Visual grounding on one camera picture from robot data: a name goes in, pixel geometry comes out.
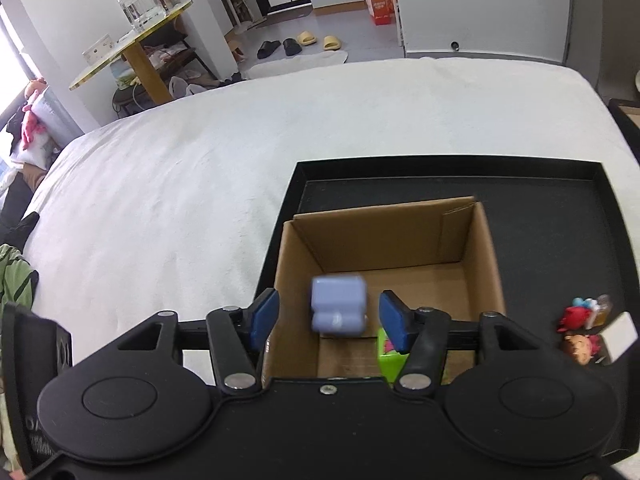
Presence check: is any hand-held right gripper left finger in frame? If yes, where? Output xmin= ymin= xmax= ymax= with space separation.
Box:
xmin=116 ymin=287 xmax=280 ymax=394

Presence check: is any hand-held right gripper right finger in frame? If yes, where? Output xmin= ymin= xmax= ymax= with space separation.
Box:
xmin=378 ymin=290 xmax=544 ymax=396

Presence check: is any lavender blue cube toy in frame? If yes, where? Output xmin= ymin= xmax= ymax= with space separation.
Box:
xmin=310 ymin=273 xmax=368 ymax=335

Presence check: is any brown cardboard box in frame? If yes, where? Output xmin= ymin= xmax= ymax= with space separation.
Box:
xmin=261 ymin=196 xmax=507 ymax=386

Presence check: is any black rectangular tray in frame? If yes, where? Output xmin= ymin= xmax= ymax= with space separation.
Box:
xmin=254 ymin=161 xmax=640 ymax=466

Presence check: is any pink red plush figure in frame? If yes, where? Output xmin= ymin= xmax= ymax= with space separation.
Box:
xmin=556 ymin=306 xmax=595 ymax=334

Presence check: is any brown haired doll figure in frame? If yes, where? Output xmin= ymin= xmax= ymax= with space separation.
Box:
xmin=563 ymin=334 xmax=604 ymax=367

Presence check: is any small yellow liquid bottle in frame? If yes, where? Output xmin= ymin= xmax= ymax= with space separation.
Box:
xmin=594 ymin=293 xmax=614 ymax=329

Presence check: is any white cube charger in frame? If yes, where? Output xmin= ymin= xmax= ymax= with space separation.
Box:
xmin=601 ymin=311 xmax=639 ymax=364

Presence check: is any green block toy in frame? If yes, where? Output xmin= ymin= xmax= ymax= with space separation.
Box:
xmin=376 ymin=327 xmax=411 ymax=386

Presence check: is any black cloth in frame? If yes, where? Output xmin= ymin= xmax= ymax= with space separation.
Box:
xmin=0 ymin=210 xmax=41 ymax=247

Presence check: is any white pillow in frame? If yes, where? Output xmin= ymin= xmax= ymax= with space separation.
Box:
xmin=10 ymin=85 xmax=87 ymax=169

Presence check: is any pink plush toy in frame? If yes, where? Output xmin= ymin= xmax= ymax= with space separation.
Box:
xmin=20 ymin=77 xmax=52 ymax=149

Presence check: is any white plastic bag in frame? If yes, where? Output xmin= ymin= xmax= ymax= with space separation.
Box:
xmin=168 ymin=75 xmax=212 ymax=99

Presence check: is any white floor mat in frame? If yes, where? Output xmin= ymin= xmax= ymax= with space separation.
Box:
xmin=247 ymin=50 xmax=350 ymax=80

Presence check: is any black low rack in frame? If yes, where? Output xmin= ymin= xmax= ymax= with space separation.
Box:
xmin=112 ymin=24 xmax=221 ymax=112

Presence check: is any round gold rimmed table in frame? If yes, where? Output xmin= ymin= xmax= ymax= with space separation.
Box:
xmin=68 ymin=0 xmax=195 ymax=107

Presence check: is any white standing fan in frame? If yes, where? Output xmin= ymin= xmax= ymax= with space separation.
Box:
xmin=197 ymin=0 xmax=269 ymax=35

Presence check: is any dark doormat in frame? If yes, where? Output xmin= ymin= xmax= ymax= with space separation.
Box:
xmin=269 ymin=7 xmax=314 ymax=24

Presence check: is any clear plastic box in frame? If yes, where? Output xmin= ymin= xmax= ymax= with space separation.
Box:
xmin=81 ymin=33 xmax=114 ymax=64

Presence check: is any orange cardboard box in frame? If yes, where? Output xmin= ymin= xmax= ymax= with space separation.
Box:
xmin=363 ymin=0 xmax=399 ymax=27

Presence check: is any large clear glass jar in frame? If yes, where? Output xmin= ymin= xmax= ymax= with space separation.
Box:
xmin=117 ymin=0 xmax=167 ymax=30

